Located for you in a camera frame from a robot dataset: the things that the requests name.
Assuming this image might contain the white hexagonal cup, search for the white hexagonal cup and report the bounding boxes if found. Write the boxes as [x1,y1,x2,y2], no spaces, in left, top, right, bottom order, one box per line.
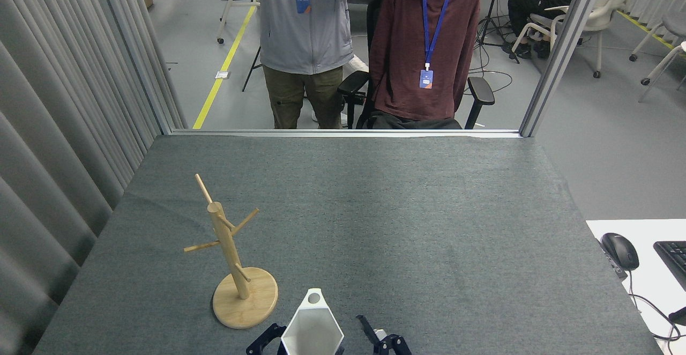
[280,287,345,355]

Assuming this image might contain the wooden cup rack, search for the wooden cup rack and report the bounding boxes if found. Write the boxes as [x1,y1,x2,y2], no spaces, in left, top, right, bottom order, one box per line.
[183,173,279,329]

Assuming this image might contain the grey felt table cover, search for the grey felt table cover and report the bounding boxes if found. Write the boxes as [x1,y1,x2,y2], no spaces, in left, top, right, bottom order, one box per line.
[32,135,663,355]

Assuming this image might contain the flat black device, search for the flat black device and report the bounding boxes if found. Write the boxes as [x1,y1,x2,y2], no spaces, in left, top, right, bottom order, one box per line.
[596,237,628,280]

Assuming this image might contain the black computer mouse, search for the black computer mouse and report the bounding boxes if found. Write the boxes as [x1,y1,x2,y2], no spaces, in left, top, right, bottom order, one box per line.
[601,232,640,271]

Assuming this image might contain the black office chair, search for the black office chair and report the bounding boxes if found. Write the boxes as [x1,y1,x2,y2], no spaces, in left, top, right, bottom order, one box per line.
[337,0,496,130]

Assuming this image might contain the black stand leg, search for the black stand leg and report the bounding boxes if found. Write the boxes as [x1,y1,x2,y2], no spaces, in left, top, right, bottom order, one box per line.
[241,44,264,93]

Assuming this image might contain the white desk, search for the white desk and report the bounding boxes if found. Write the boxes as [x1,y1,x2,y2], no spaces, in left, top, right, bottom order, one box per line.
[585,218,686,355]

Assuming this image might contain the black keyboard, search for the black keyboard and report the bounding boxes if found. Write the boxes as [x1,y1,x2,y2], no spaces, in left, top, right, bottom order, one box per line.
[653,241,686,291]

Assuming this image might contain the standing person with badge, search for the standing person with badge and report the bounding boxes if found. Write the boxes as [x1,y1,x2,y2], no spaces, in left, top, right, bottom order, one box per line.
[232,0,376,130]

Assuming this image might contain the grey curtain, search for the grey curtain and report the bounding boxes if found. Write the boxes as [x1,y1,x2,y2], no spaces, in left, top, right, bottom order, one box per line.
[0,0,177,355]

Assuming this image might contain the black tripod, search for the black tripod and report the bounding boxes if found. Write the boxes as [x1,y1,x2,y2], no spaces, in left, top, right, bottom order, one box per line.
[472,0,521,64]

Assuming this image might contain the seated person in background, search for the seated person in background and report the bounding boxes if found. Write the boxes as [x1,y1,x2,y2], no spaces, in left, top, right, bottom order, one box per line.
[506,0,585,60]

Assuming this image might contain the white leg chair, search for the white leg chair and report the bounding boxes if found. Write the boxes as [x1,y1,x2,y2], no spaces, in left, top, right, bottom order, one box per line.
[639,41,686,103]

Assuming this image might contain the white chair with armrests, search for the white chair with armrests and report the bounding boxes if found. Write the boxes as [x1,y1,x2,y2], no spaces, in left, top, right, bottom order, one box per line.
[512,0,652,79]

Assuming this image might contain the grey seat chair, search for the grey seat chair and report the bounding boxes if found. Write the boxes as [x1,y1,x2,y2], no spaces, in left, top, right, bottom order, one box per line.
[629,11,686,62]

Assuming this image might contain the silver frame rail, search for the silver frame rail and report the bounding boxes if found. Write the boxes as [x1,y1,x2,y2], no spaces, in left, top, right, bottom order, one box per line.
[169,128,524,139]

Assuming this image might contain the black mouse cable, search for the black mouse cable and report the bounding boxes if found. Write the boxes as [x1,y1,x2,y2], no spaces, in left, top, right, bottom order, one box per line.
[626,269,686,343]

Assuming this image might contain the long blue lanyard badge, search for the long blue lanyard badge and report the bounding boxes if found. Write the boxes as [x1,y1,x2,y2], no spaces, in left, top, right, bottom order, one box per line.
[419,0,452,90]

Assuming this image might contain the silver frame post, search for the silver frame post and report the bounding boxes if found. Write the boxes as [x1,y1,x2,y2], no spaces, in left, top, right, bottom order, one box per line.
[96,0,189,135]
[518,0,612,138]

